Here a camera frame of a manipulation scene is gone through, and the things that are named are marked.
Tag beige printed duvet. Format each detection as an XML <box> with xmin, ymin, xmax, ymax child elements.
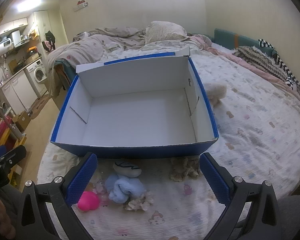
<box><xmin>74</xmin><ymin>26</ymin><xmax>150</xmax><ymax>46</ymax></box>

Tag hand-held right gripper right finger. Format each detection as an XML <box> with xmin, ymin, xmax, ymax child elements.
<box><xmin>200</xmin><ymin>152</ymin><xmax>294</xmax><ymax>240</ymax></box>

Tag cream fluffy plush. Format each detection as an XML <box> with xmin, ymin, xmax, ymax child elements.
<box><xmin>205</xmin><ymin>82</ymin><xmax>227</xmax><ymax>107</ymax></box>

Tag pink squishy ball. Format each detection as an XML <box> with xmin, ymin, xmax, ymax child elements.
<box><xmin>77</xmin><ymin>191</ymin><xmax>100</xmax><ymax>212</ymax></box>

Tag brown knitted blanket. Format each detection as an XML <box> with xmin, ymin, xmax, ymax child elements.
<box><xmin>234</xmin><ymin>45</ymin><xmax>300</xmax><ymax>85</ymax></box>

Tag black and white striped cloth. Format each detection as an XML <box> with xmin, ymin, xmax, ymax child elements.
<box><xmin>257</xmin><ymin>39</ymin><xmax>300</xmax><ymax>103</ymax></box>

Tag white cardboard box blue tape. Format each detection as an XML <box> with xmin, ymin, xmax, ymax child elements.
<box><xmin>50</xmin><ymin>46</ymin><xmax>220</xmax><ymax>159</ymax></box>

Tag white wall cabinet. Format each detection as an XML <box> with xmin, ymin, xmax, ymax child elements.
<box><xmin>0</xmin><ymin>17</ymin><xmax>29</xmax><ymax>35</ymax></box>

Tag beige textured blanket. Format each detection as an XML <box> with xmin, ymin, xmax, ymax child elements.
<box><xmin>46</xmin><ymin>34</ymin><xmax>105</xmax><ymax>80</ymax></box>

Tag light blue plush toy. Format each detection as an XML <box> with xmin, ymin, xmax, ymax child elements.
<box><xmin>104</xmin><ymin>174</ymin><xmax>147</xmax><ymax>203</ymax></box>

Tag teal headboard cushion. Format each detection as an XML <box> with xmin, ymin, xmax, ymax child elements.
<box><xmin>214</xmin><ymin>28</ymin><xmax>278</xmax><ymax>55</ymax></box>

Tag yellow wooden rack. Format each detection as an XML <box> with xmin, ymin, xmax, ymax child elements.
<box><xmin>0</xmin><ymin>112</ymin><xmax>27</xmax><ymax>188</ymax></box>

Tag white plush toy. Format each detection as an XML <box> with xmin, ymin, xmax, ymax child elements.
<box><xmin>113</xmin><ymin>160</ymin><xmax>142</xmax><ymax>178</ymax></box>

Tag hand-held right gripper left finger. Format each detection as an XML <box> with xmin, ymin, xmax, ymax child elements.
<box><xmin>14</xmin><ymin>152</ymin><xmax>98</xmax><ymax>240</ymax></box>

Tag brown cardboard box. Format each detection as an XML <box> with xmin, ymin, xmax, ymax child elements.
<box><xmin>12</xmin><ymin>110</ymin><xmax>32</xmax><ymax>132</ymax></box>

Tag person's left hand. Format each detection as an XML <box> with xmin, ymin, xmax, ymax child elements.
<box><xmin>0</xmin><ymin>196</ymin><xmax>17</xmax><ymax>240</ymax></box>

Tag person's grey pants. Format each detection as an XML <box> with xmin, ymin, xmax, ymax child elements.
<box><xmin>275</xmin><ymin>195</ymin><xmax>300</xmax><ymax>240</ymax></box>

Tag beige crocheted plush toy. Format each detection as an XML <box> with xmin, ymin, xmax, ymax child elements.
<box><xmin>170</xmin><ymin>156</ymin><xmax>201</xmax><ymax>182</ymax></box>

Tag pink blanket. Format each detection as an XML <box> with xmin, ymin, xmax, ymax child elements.
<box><xmin>187</xmin><ymin>34</ymin><xmax>290</xmax><ymax>85</ymax></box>

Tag white washing machine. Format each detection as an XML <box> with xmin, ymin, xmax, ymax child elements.
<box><xmin>25</xmin><ymin>59</ymin><xmax>49</xmax><ymax>98</ymax></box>

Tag teal chair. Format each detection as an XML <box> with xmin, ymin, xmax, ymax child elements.
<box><xmin>54</xmin><ymin>59</ymin><xmax>74</xmax><ymax>90</ymax></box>

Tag black hanging clothing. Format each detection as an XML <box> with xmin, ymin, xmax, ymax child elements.
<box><xmin>42</xmin><ymin>30</ymin><xmax>56</xmax><ymax>52</ymax></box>

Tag white floor cabinet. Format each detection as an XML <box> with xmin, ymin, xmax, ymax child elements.
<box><xmin>0</xmin><ymin>74</ymin><xmax>39</xmax><ymax>115</ymax></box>

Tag beige pillow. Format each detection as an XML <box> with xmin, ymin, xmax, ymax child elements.
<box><xmin>145</xmin><ymin>21</ymin><xmax>188</xmax><ymax>44</ymax></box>

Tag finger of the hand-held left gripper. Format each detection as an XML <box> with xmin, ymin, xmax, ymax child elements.
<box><xmin>0</xmin><ymin>145</ymin><xmax>27</xmax><ymax>173</ymax></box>

